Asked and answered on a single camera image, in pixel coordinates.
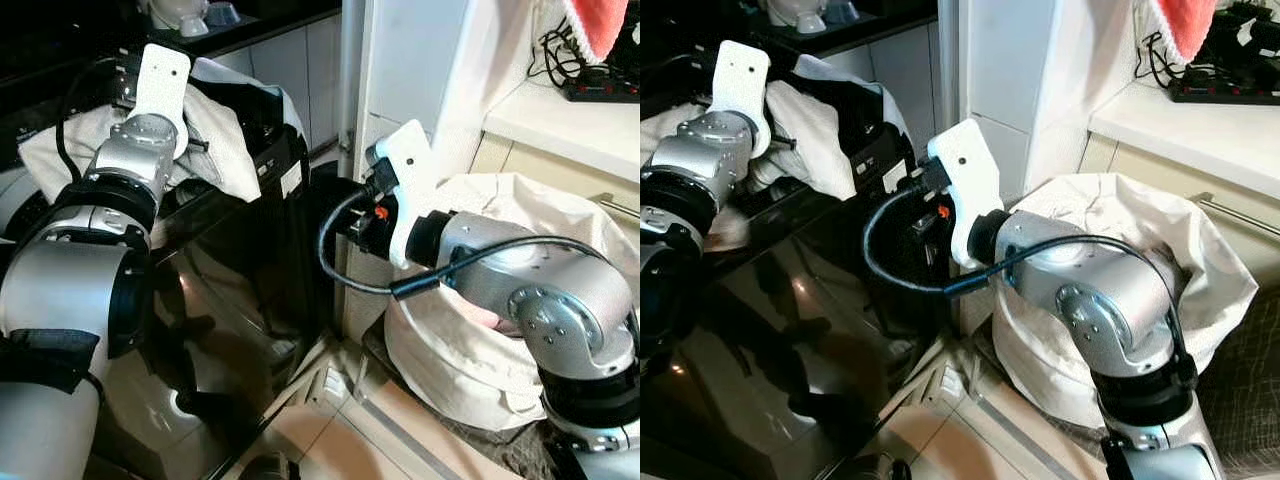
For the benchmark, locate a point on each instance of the grey vertical pipe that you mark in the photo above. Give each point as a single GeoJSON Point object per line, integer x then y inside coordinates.
{"type": "Point", "coordinates": [948, 60]}
{"type": "Point", "coordinates": [350, 70]}

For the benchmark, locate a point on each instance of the black power adapters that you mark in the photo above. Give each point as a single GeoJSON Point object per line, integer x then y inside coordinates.
{"type": "Point", "coordinates": [1245, 40]}

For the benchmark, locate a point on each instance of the grey blue bowl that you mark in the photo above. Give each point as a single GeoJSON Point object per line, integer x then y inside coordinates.
{"type": "Point", "coordinates": [842, 12]}
{"type": "Point", "coordinates": [222, 12]}

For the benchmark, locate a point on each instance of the black glossy washing machine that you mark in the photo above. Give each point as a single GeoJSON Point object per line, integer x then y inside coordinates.
{"type": "Point", "coordinates": [230, 300]}
{"type": "Point", "coordinates": [820, 310]}

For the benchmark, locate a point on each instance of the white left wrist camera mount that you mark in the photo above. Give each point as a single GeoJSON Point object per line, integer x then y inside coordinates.
{"type": "Point", "coordinates": [742, 80]}
{"type": "Point", "coordinates": [162, 85]}

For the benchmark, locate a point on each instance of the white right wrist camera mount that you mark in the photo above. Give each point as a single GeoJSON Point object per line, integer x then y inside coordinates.
{"type": "Point", "coordinates": [968, 185]}
{"type": "Point", "coordinates": [412, 180]}

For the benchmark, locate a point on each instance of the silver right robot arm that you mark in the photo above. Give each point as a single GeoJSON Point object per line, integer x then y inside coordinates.
{"type": "Point", "coordinates": [560, 300]}
{"type": "Point", "coordinates": [1110, 300]}

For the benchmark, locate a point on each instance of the white fabric laundry bag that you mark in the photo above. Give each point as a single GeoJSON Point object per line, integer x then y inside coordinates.
{"type": "Point", "coordinates": [470, 350]}
{"type": "Point", "coordinates": [1200, 250]}

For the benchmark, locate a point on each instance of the black power strip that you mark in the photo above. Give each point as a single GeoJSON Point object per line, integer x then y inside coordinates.
{"type": "Point", "coordinates": [1225, 92]}
{"type": "Point", "coordinates": [600, 90]}

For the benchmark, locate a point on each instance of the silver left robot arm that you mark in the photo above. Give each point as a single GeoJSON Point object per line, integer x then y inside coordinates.
{"type": "Point", "coordinates": [60, 290]}
{"type": "Point", "coordinates": [700, 150]}

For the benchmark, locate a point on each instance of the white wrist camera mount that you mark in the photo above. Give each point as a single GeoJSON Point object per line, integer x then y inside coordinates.
{"type": "Point", "coordinates": [162, 85]}
{"type": "Point", "coordinates": [412, 180]}
{"type": "Point", "coordinates": [968, 185]}
{"type": "Point", "coordinates": [742, 80]}

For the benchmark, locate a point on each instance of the white cloth garment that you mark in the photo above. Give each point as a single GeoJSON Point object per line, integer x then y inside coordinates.
{"type": "Point", "coordinates": [820, 130]}
{"type": "Point", "coordinates": [220, 140]}

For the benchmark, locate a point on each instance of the red towel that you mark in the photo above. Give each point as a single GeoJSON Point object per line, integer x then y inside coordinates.
{"type": "Point", "coordinates": [598, 25]}
{"type": "Point", "coordinates": [1185, 25]}

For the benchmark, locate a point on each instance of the white ceramic pot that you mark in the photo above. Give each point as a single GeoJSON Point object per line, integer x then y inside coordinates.
{"type": "Point", "coordinates": [795, 12]}
{"type": "Point", "coordinates": [178, 12]}

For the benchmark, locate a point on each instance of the white countertop cabinet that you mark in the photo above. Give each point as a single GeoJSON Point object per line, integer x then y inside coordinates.
{"type": "Point", "coordinates": [1190, 135]}
{"type": "Point", "coordinates": [570, 130]}

